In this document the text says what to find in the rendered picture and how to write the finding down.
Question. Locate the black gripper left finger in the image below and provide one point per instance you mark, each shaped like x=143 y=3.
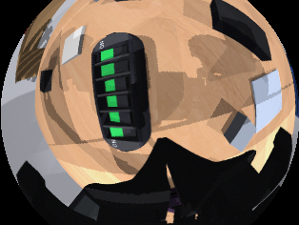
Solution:
x=149 y=189

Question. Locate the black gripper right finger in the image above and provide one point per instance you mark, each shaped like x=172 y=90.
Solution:
x=195 y=177

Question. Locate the white flat rectangular sheet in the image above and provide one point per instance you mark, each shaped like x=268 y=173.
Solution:
x=267 y=98

